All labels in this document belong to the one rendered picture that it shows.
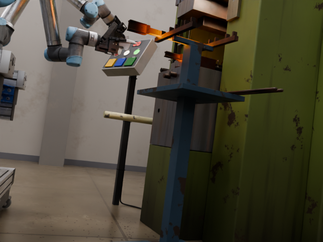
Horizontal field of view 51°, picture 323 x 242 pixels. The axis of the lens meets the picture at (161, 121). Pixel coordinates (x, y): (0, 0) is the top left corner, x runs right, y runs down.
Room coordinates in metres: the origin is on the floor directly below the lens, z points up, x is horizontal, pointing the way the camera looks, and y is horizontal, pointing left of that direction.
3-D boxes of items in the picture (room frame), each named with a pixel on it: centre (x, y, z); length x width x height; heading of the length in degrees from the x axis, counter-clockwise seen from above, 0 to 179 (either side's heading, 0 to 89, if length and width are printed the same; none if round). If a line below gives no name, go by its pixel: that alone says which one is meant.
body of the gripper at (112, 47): (1.77, 0.34, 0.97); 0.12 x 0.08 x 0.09; 115
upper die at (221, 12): (2.07, -0.25, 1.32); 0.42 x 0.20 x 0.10; 115
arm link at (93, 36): (1.74, 0.41, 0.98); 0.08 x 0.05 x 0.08; 25
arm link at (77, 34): (1.71, 0.48, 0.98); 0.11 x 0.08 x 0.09; 115
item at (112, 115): (2.26, 0.17, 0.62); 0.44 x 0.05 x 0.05; 115
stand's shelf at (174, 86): (1.46, -0.10, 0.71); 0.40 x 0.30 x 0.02; 28
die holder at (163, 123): (2.03, -0.28, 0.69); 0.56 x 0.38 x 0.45; 115
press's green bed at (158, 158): (2.03, -0.28, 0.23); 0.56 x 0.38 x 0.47; 115
